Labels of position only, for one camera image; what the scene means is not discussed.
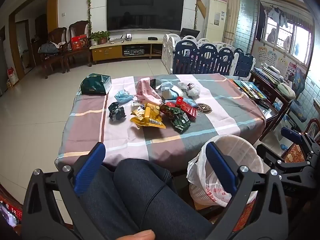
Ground green vine garland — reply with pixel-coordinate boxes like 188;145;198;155
193;0;201;31
86;0;93;34

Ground wooden chair red seat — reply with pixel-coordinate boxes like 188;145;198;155
282;118;320;164

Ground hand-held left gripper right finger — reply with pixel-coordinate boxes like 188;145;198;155
205;141;290;240

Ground pink plastic bag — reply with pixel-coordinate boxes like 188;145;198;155
136;77;162;104

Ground blue white playpen fence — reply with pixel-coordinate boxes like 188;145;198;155
161;33;256;77

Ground green carton box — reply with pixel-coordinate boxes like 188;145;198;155
80;73;112;95

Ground dark wooden side table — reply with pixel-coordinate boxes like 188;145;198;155
250;69;298;141

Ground grey cushion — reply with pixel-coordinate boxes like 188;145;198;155
277;83;296;100

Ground green snack packet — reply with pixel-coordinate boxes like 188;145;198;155
160;104;191;133

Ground wooden television cabinet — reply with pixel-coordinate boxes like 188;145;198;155
90;38;166;63

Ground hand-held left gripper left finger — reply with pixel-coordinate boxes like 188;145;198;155
22;142;118;240

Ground person's left hand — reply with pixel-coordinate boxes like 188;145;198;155
117;229;156;240

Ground white printed liner bag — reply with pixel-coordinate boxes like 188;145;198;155
187;140;258;208

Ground beige curtain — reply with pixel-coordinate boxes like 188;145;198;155
222;0;242;47

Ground children's wall posters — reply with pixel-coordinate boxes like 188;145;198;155
257;45;307;86

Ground black flat television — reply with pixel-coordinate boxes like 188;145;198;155
107;0;184;32

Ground person's legs in jeans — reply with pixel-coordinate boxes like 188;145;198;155
79;159;216;240

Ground red snack packet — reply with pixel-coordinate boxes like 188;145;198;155
165;96;198;121

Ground white standing air conditioner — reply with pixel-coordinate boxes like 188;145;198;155
204;0;228;46

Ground white waste basket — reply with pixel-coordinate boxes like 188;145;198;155
189;134;264;207

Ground red white sack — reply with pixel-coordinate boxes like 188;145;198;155
6;67;19;85

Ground hanging clothes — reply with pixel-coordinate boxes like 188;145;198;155
265;6;288;28

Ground black wrapper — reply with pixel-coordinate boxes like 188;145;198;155
108;102;126;122

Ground red patterned chair cushion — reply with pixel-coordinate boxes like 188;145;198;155
195;197;258;233

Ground black audio amplifier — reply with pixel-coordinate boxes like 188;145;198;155
123;48;147;56

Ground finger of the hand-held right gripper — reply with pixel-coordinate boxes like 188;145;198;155
280;127;320;160
255;143;313;178

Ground white plastic bag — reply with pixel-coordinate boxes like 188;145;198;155
186;82;201;98

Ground stack of books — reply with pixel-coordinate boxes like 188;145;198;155
254;62;283;84

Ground window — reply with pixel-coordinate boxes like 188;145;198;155
260;2;313;56

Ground green potted plant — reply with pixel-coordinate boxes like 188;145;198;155
89;31;111;45

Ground dark wooden armchair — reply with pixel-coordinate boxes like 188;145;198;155
39;27;68;79
63;20;92;72

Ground dark bag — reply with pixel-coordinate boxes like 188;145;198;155
38;42;59;54

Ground yellow snack packet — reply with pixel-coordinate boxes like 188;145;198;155
130;103;167;129

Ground red gift box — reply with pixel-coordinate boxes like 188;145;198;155
71;34;88;51

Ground grey refrigerator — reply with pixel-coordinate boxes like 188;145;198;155
0;26;9;97

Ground black monitor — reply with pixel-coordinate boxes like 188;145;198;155
180;28;201;39

